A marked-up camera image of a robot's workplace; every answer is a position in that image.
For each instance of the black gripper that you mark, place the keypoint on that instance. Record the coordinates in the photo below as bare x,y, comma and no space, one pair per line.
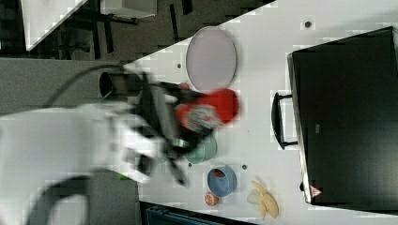
157,105

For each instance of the red ketchup bottle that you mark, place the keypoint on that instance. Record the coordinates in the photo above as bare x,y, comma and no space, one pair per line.
209,111

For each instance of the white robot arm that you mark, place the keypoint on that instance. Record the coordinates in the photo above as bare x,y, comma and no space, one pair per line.
81,166

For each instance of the black toaster oven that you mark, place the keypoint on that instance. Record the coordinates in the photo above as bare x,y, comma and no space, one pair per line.
345,105

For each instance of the grey round plate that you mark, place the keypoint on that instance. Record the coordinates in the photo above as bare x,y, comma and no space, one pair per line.
211,59

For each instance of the blue bowl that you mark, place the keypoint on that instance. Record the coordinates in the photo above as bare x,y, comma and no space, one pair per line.
222,181

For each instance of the orange slice toy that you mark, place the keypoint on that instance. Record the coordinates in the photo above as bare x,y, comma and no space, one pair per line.
211,199

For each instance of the peeled toy banana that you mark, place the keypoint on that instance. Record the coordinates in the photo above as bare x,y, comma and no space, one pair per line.
264,201

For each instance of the green cup with handle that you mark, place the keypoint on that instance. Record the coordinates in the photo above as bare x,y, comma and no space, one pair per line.
204,151

